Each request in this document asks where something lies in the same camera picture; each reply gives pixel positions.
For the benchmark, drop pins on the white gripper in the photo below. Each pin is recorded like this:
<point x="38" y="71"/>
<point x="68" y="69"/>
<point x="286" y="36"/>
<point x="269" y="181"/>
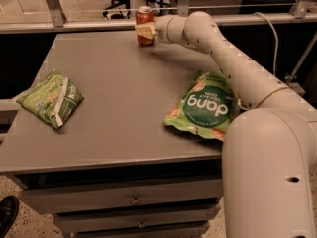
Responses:
<point x="161" y="28"/>

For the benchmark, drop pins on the red coke can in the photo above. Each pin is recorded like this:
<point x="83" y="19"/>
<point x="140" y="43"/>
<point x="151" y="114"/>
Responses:
<point x="144" y="14"/>

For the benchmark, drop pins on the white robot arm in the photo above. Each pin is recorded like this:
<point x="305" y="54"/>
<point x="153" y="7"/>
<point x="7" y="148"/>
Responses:
<point x="268" y="150"/>

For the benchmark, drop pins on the black office chair base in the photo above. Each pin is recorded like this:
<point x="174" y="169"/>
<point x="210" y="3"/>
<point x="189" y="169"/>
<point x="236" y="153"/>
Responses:
<point x="118" y="9"/>

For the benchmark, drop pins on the green dang chips bag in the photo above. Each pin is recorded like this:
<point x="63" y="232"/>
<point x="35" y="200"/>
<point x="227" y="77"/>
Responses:
<point x="207" y="108"/>

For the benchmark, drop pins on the green snack bag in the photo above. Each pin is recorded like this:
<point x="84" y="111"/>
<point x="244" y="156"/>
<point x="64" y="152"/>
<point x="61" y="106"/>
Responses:
<point x="53" y="99"/>

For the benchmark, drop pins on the grey drawer cabinet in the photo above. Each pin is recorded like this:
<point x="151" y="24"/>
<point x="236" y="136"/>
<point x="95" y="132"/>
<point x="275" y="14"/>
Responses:
<point x="114" y="170"/>

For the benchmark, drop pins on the black shoe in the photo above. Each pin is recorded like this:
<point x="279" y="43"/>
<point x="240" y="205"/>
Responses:
<point x="9" y="208"/>

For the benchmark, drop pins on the metal railing frame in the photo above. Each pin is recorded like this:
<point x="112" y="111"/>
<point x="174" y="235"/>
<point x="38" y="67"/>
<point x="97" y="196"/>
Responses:
<point x="33" y="16"/>

